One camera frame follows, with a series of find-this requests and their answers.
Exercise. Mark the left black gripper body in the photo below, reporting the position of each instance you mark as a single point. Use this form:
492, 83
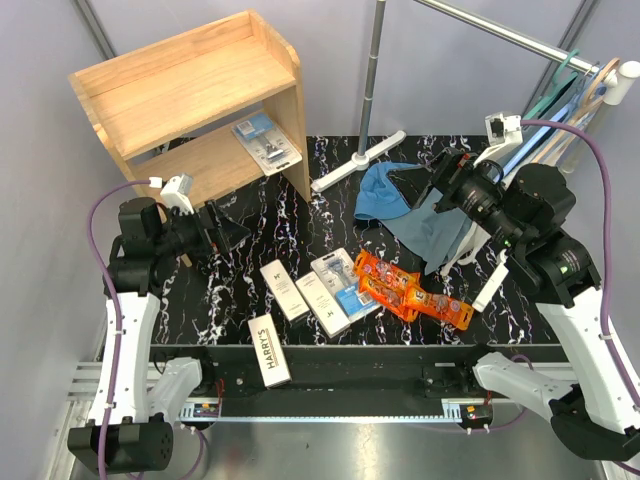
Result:
187, 233

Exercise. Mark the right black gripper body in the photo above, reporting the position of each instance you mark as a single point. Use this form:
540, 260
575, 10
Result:
469, 188

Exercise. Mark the orange BIC razor pack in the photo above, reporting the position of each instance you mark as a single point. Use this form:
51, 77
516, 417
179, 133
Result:
439, 306
384, 273
387, 297

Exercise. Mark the blue Gillette razor pack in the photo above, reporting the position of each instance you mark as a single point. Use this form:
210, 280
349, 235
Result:
336, 272

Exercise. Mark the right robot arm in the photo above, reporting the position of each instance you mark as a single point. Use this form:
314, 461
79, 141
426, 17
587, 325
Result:
594, 417

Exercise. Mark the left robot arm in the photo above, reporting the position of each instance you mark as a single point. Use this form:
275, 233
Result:
129, 428

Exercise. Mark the wooden two-tier shelf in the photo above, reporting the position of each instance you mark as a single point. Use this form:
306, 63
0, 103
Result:
166, 108

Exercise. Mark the blue bucket hat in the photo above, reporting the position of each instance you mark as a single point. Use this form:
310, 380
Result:
378, 198

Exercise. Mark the grey-blue garment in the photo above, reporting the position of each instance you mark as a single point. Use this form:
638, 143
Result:
434, 237

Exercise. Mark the blue razor blister pack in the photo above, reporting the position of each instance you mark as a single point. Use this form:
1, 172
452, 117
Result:
266, 144

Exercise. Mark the white H box left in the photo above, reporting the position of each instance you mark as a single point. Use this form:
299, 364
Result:
285, 292

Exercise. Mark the white h box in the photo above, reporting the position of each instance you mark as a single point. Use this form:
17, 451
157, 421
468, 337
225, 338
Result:
285, 292
323, 304

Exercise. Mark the teal hanger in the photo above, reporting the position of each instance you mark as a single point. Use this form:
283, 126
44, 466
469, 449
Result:
559, 84

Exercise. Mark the white H box right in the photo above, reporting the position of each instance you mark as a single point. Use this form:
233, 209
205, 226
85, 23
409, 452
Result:
323, 304

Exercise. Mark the white Harry's box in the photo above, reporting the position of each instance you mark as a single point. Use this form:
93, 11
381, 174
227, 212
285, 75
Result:
270, 356

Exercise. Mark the wooden hanger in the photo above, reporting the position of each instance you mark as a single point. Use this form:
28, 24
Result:
587, 107

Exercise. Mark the metal clothes rack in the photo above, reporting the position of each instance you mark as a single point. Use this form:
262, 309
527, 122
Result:
626, 75

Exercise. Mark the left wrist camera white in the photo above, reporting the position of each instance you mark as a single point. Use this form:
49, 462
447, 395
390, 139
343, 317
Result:
174, 192

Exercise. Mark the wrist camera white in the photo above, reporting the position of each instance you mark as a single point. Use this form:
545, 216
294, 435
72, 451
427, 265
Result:
174, 192
504, 133

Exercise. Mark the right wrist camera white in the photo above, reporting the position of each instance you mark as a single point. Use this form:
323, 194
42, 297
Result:
504, 133

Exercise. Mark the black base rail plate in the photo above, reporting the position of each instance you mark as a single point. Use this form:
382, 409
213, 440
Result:
337, 383

